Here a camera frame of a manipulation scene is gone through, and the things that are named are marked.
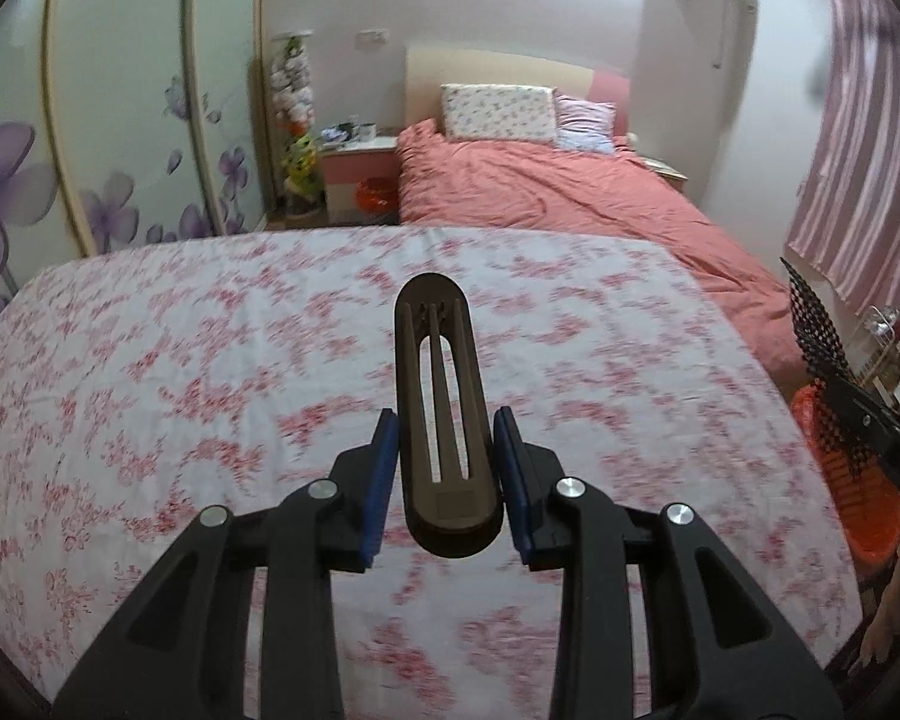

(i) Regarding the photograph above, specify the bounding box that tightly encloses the orange plastic laundry basket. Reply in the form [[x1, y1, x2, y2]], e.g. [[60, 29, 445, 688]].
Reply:
[[790, 385, 900, 575]]

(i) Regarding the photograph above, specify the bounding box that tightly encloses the hanging plush toy stack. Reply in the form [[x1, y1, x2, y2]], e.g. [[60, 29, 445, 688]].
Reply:
[[268, 31, 325, 223]]

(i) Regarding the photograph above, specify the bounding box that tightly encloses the pink white nightstand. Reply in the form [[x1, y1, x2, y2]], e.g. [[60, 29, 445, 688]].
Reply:
[[320, 135, 400, 226]]

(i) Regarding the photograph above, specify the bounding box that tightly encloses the floral pink white tablecloth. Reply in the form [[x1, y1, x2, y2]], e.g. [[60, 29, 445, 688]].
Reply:
[[0, 227, 862, 697]]

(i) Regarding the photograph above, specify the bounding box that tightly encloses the white mug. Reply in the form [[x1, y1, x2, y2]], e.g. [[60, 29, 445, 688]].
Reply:
[[357, 122, 377, 142]]

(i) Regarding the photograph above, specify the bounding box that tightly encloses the black dotted mat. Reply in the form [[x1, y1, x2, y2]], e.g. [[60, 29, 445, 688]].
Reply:
[[781, 259, 875, 483]]

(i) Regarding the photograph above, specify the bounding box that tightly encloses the floral sliding wardrobe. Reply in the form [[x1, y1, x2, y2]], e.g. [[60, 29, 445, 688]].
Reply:
[[0, 0, 266, 312]]

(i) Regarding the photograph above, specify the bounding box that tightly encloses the cream pink headboard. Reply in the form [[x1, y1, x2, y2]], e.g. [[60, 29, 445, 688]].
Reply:
[[403, 46, 631, 137]]

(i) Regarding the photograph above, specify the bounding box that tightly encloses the pink striped curtain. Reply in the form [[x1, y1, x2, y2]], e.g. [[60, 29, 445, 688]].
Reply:
[[787, 0, 900, 314]]

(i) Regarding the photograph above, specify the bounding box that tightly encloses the small orange bin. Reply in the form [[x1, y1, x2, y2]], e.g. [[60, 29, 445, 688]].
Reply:
[[354, 177, 400, 216]]

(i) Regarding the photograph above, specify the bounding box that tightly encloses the coral pink duvet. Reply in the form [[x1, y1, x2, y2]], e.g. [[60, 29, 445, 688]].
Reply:
[[397, 119, 806, 394]]

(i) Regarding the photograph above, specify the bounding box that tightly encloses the far bedside table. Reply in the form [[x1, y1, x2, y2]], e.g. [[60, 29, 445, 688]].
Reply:
[[640, 156, 688, 192]]

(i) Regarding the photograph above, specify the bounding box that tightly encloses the floral white pillow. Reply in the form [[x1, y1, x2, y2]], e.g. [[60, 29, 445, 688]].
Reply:
[[442, 83, 557, 145]]

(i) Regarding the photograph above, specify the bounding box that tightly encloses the pink striped pillow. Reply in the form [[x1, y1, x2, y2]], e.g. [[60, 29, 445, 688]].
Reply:
[[554, 93, 616, 154]]

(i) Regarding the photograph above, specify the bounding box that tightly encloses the white wire rack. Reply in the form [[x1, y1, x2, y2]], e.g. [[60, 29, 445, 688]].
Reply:
[[847, 305, 900, 409]]

